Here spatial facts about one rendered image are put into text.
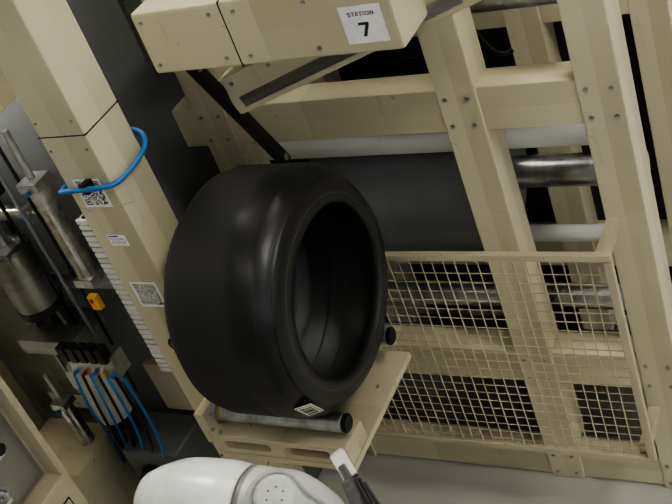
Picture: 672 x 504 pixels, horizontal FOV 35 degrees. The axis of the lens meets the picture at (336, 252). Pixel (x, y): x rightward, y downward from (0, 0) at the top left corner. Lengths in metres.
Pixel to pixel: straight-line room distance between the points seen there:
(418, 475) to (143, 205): 1.51
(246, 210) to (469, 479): 1.52
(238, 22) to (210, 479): 1.00
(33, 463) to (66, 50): 1.00
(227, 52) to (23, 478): 1.11
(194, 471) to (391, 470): 1.96
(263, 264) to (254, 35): 0.47
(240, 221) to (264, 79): 0.43
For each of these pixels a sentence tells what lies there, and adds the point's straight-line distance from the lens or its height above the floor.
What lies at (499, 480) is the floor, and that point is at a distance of 3.39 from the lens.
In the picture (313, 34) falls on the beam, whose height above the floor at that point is 1.69.
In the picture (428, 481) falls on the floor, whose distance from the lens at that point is 3.46.
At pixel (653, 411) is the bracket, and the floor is 0.34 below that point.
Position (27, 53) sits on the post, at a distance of 2.20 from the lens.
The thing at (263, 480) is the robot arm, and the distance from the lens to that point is 1.52.
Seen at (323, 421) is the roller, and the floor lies 0.92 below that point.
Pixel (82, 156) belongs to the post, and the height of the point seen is 1.60.
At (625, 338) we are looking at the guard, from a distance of 2.62.
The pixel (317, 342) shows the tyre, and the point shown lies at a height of 0.92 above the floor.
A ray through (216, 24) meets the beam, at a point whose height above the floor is 1.74.
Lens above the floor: 2.52
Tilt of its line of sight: 34 degrees down
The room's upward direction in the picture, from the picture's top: 22 degrees counter-clockwise
